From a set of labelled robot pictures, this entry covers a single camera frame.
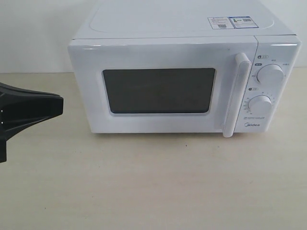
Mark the blue white label sticker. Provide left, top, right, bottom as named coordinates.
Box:
left=208, top=16, right=258, bottom=29

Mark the lower white timer knob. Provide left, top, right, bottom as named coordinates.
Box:
left=248, top=95, right=273, bottom=115

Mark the upper white power knob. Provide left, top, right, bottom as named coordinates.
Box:
left=256, top=64, right=285, bottom=86

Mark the white microwave door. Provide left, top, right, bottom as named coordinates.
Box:
left=68, top=36, right=258, bottom=137

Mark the white Midea microwave oven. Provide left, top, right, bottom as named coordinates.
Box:
left=72, top=0, right=301, bottom=133

